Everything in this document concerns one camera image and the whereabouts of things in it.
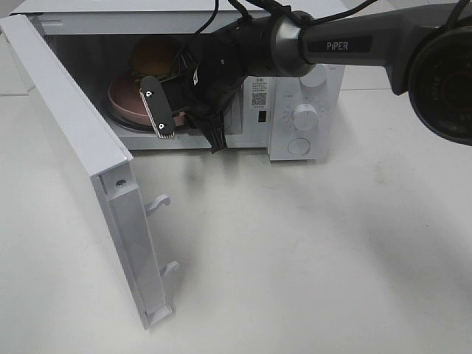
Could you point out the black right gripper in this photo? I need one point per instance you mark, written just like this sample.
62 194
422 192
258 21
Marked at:
228 56

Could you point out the burger with lettuce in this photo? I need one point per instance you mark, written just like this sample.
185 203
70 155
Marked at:
158 56

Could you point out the pink round plate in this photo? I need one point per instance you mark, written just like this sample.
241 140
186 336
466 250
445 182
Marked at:
125 99

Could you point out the round white door button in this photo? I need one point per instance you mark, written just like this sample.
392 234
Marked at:
299 146

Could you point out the white microwave door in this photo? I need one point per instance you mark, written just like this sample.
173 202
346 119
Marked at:
96 164

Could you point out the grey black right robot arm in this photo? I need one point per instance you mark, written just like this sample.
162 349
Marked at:
425 51

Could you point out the glass microwave turntable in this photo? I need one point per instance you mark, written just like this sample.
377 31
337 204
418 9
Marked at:
129 123

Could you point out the upper white power knob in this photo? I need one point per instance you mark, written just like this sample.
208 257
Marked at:
315 78

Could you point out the white microwave oven body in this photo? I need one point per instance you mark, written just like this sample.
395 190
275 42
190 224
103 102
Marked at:
94 41

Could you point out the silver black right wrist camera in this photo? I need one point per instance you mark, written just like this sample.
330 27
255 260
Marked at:
165 104

